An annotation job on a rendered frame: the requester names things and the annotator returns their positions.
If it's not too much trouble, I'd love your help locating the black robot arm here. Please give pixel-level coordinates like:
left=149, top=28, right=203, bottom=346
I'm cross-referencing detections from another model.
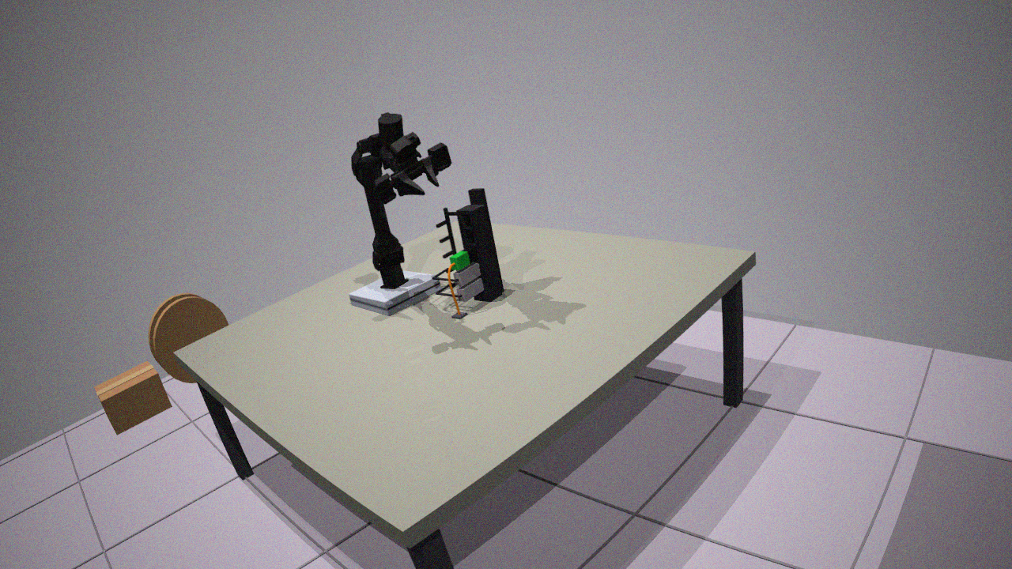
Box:
left=351, top=112, right=422, bottom=289

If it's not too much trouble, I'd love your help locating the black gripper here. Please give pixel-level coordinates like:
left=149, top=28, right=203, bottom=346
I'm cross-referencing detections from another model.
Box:
left=373, top=143, right=451, bottom=204

